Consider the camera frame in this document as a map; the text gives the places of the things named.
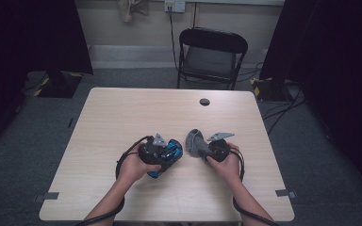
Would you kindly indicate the black floor tape strip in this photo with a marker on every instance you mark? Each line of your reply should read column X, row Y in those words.
column 70, row 122

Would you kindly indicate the beige hanging cloth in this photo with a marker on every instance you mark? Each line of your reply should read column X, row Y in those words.
column 128, row 9

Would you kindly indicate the black curtain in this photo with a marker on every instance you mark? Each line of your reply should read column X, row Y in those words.
column 333, row 62
column 28, row 37

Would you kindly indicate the blue toy car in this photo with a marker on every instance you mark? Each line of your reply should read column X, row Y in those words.
column 172, row 153

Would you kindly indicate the grey cloth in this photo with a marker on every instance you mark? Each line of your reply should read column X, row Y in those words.
column 196, row 144

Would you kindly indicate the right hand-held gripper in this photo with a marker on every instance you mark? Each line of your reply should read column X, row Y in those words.
column 219, row 150

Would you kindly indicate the person's left hand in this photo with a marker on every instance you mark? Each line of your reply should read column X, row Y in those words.
column 133, row 169

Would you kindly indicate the grey tape marker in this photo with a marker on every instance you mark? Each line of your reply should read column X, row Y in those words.
column 283, row 192
column 51, row 196

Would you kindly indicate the black stand base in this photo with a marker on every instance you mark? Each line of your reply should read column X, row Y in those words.
column 270, row 91
column 59, row 86

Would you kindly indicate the black folding chair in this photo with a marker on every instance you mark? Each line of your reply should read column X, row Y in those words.
column 212, row 59

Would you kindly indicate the white wall socket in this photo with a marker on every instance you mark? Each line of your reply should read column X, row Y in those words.
column 175, row 5

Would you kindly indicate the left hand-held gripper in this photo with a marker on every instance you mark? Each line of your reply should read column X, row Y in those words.
column 151, row 153

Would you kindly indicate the person's right hand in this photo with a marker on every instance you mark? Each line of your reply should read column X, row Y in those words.
column 227, row 168

